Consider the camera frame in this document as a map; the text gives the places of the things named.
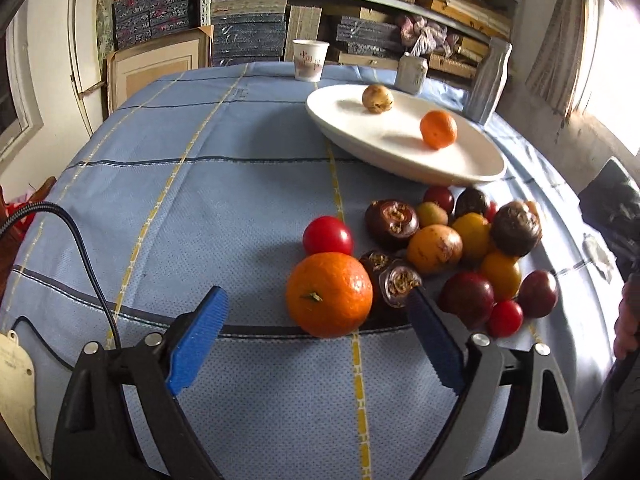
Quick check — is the bright window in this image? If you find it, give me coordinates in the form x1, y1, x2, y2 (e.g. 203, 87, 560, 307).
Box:
582, 0, 640, 158

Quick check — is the small orange mandarin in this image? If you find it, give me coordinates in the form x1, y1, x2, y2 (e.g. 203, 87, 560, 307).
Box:
419, 110, 458, 150

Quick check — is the stack of grey-blue flat boxes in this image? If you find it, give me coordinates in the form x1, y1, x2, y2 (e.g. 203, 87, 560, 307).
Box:
211, 0, 288, 67
336, 15, 403, 58

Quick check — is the speckled orange passion fruit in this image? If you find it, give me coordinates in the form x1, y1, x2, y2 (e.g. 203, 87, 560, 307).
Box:
406, 224, 464, 275

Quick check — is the crumpled white plastic wrapper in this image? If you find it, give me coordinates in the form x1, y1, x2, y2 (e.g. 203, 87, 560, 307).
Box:
582, 234, 615, 283

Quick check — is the green mottled board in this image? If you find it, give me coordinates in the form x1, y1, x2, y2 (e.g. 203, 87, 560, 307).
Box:
96, 0, 118, 53

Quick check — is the pink cloth bundle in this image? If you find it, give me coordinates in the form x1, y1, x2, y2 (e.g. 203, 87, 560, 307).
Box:
397, 14, 451, 56

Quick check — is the stack of blue patterned boxes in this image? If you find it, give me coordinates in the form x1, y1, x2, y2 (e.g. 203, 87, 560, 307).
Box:
112, 0, 198, 51

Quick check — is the silver metal bottle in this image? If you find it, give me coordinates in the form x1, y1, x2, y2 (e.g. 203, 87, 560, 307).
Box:
465, 37, 513, 126

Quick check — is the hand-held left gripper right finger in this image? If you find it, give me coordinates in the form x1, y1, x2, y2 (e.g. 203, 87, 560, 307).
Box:
406, 284, 583, 480

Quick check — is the beige curtain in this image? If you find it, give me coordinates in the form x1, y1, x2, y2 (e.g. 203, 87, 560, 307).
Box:
525, 0, 603, 118

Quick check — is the person's right hand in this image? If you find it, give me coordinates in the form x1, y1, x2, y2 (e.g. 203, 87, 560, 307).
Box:
614, 280, 640, 361

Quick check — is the blue striped tablecloth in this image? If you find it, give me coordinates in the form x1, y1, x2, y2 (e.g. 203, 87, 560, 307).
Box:
0, 62, 631, 480

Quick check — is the white paper cup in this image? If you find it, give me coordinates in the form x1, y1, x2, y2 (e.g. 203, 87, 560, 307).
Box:
292, 40, 330, 82

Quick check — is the small pale tan fruit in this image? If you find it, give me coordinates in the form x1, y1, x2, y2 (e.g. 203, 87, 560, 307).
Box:
416, 201, 449, 228

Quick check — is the dark chair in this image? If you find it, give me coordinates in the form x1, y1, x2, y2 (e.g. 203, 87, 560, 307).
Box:
577, 156, 640, 281

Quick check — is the dark purple round fruit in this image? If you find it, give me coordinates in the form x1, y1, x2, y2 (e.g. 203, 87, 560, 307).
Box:
454, 187, 491, 219

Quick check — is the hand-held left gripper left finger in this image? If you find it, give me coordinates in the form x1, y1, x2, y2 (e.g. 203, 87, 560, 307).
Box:
52, 285, 231, 480

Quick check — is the white drink can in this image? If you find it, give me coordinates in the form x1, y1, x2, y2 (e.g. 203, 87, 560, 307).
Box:
396, 53, 429, 94

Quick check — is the white oval plate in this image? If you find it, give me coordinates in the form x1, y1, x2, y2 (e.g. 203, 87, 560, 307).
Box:
306, 84, 507, 186

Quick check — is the tan round fruit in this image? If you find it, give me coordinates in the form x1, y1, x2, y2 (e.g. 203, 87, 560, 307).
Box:
362, 84, 394, 114

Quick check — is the white framed window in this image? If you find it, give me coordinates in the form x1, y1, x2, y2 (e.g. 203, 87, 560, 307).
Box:
0, 7, 45, 161

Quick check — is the beige wooden board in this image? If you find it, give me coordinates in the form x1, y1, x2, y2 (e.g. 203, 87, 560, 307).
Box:
0, 330, 41, 466

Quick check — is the purple plum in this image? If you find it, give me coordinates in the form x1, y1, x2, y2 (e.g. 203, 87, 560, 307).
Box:
438, 271, 496, 330
516, 270, 559, 318

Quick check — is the white curved trim strip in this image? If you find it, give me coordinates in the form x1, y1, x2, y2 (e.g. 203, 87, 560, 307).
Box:
67, 0, 98, 136

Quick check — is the yellow cherry tomato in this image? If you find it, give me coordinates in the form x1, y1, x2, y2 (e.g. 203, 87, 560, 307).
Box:
480, 251, 522, 302
451, 212, 493, 261

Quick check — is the stack of yellow wooden boxes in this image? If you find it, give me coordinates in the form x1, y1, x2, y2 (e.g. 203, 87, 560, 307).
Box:
425, 0, 516, 36

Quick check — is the framed wooden board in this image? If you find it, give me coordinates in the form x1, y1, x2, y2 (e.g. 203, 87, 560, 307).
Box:
106, 27, 213, 116

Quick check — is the black cable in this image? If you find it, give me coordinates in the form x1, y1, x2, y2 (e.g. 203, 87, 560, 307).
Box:
0, 201, 122, 351

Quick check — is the dark brown water chestnut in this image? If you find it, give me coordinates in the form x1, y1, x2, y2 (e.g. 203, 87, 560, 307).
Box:
489, 201, 543, 257
358, 250, 398, 306
364, 199, 420, 250
380, 259, 423, 309

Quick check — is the large orange mandarin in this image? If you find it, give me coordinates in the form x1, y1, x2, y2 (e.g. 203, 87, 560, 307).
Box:
285, 251, 374, 339

